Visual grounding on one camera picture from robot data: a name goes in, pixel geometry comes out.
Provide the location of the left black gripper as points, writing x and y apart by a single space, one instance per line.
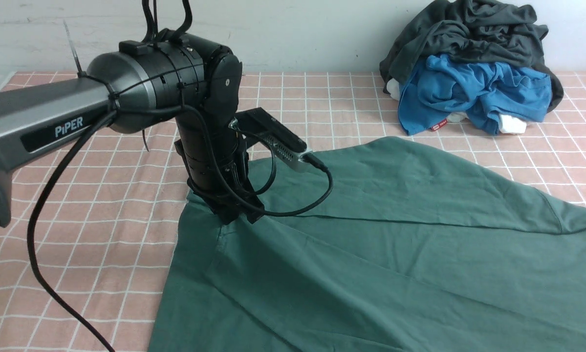
224 185

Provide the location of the green long-sleeve top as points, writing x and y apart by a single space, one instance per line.
416 250

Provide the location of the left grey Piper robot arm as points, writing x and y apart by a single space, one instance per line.
189 79

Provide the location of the pink grid tablecloth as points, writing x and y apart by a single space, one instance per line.
106 236

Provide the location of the blue garment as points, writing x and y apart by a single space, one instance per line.
437 87

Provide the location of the dark grey garment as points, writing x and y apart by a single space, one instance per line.
472 31

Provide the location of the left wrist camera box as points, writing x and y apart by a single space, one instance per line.
261 127

